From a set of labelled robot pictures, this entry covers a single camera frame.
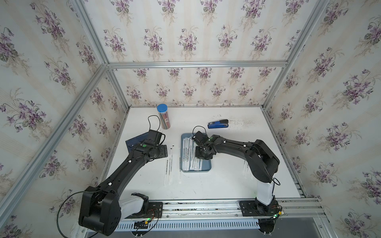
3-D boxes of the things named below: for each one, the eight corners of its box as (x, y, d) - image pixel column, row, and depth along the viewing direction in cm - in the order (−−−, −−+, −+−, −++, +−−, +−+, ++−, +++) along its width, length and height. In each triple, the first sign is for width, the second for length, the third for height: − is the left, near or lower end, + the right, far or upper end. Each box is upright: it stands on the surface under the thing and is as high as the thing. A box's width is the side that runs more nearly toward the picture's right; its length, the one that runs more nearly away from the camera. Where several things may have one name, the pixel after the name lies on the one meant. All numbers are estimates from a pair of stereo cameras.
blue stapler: (208, 131, 106) (209, 127, 103) (207, 124, 111) (207, 120, 107) (228, 129, 108) (230, 125, 104) (226, 123, 112) (227, 119, 108)
